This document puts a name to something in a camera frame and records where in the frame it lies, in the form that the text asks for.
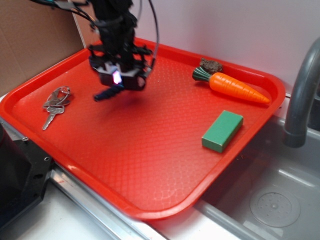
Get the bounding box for silver key bunch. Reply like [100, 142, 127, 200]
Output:
[42, 86, 71, 131]

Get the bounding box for red plastic tray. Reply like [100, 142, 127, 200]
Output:
[0, 45, 286, 221]

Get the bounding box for grey sink faucet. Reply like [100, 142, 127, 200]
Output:
[282, 39, 320, 148]

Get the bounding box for orange toy carrot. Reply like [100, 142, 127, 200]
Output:
[192, 66, 271, 104]

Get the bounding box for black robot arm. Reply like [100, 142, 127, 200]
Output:
[89, 0, 152, 93]

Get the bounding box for brown cardboard panel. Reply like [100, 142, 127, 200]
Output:
[0, 0, 84, 96]

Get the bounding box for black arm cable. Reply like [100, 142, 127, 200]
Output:
[147, 0, 161, 68]

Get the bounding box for dark blue braided rope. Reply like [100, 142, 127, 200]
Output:
[93, 84, 125, 102]

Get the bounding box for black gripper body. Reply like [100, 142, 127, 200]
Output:
[88, 44, 153, 91]

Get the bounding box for brown toy frog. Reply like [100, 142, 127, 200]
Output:
[199, 57, 223, 75]

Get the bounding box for grey toy sink basin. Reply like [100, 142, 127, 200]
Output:
[195, 116, 320, 240]

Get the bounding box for green rectangular block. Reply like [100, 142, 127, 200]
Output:
[201, 110, 244, 153]

